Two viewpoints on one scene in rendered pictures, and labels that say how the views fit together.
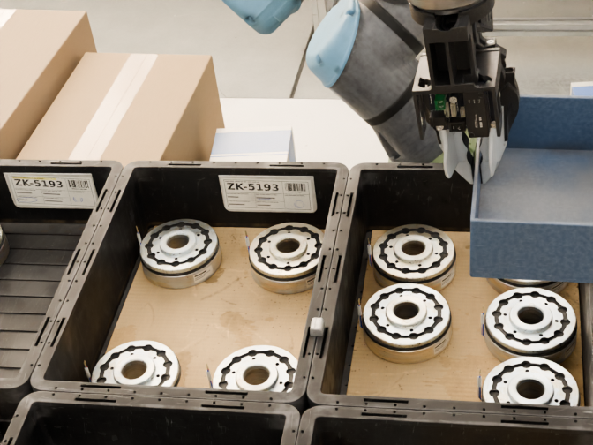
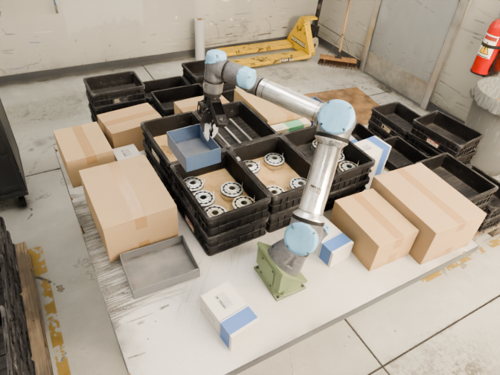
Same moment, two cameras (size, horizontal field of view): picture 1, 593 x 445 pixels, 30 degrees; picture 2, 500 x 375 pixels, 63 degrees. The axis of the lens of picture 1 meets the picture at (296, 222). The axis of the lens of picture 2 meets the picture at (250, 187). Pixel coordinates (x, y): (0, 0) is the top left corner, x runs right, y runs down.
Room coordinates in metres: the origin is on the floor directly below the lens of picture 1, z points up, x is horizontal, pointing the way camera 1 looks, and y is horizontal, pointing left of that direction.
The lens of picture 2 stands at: (1.91, -1.10, 2.05)
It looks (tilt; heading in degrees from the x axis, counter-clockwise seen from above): 40 degrees down; 132
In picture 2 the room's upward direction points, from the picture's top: 5 degrees clockwise
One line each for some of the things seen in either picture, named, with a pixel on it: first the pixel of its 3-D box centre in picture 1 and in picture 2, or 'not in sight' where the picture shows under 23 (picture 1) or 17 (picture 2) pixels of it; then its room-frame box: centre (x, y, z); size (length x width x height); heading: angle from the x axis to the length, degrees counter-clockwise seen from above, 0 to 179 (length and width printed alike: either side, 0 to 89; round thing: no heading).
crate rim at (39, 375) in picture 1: (204, 272); (276, 164); (0.97, 0.12, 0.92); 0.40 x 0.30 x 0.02; 166
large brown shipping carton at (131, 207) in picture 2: not in sight; (129, 204); (0.65, -0.48, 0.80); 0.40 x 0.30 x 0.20; 165
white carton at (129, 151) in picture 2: not in sight; (129, 163); (0.32, -0.28, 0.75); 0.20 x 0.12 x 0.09; 167
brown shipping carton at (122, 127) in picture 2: not in sight; (132, 129); (0.10, -0.12, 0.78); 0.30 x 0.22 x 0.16; 81
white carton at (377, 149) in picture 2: not in sight; (367, 152); (1.14, 0.67, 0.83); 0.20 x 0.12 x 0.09; 79
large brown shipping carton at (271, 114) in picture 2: not in sight; (270, 113); (0.49, 0.60, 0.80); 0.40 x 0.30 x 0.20; 165
